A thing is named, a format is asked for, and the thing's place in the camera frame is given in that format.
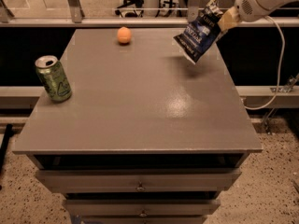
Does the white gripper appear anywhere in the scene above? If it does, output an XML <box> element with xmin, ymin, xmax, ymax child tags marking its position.
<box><xmin>218</xmin><ymin>0</ymin><xmax>267</xmax><ymax>32</ymax></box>

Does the blue potato chip bag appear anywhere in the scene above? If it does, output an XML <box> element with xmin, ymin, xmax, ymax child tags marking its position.
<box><xmin>174</xmin><ymin>0</ymin><xmax>223</xmax><ymax>64</ymax></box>

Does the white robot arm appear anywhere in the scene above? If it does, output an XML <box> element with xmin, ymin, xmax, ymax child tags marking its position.
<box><xmin>218</xmin><ymin>0</ymin><xmax>298</xmax><ymax>31</ymax></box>

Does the black office chair base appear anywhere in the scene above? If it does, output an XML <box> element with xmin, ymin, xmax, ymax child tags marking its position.
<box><xmin>115</xmin><ymin>0</ymin><xmax>176</xmax><ymax>18</ymax></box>

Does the orange fruit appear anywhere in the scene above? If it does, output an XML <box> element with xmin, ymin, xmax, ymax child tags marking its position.
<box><xmin>117</xmin><ymin>27</ymin><xmax>132</xmax><ymax>44</ymax></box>

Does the grey drawer cabinet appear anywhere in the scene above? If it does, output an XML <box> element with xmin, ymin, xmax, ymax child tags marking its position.
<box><xmin>14</xmin><ymin>28</ymin><xmax>262</xmax><ymax>224</ymax></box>

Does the metal railing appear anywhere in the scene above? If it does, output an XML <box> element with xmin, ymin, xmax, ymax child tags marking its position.
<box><xmin>0</xmin><ymin>0</ymin><xmax>299</xmax><ymax>28</ymax></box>

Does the upper grey drawer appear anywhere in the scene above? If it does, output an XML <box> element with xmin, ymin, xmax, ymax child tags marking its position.
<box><xmin>36</xmin><ymin>169</ymin><xmax>241</xmax><ymax>193</ymax></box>

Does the grey drawer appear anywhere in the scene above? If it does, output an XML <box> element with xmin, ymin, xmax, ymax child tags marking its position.
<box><xmin>36</xmin><ymin>169</ymin><xmax>241</xmax><ymax>193</ymax></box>
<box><xmin>64</xmin><ymin>199</ymin><xmax>220</xmax><ymax>217</ymax></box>

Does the green soda can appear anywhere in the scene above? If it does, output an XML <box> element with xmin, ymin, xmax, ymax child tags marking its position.
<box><xmin>35</xmin><ymin>55</ymin><xmax>72</xmax><ymax>102</ymax></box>

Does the lower grey drawer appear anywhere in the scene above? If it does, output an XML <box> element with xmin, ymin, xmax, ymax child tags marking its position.
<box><xmin>64</xmin><ymin>199</ymin><xmax>220</xmax><ymax>217</ymax></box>

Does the black object at left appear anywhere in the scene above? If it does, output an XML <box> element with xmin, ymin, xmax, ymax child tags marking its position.
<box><xmin>0</xmin><ymin>124</ymin><xmax>14</xmax><ymax>172</ymax></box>

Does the white cable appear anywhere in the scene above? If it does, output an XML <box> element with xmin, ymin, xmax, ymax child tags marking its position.
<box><xmin>244</xmin><ymin>15</ymin><xmax>286</xmax><ymax>111</ymax></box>

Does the metal floor bracket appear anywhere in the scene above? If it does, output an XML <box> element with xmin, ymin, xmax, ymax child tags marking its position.
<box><xmin>262</xmin><ymin>73</ymin><xmax>299</xmax><ymax>135</ymax></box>

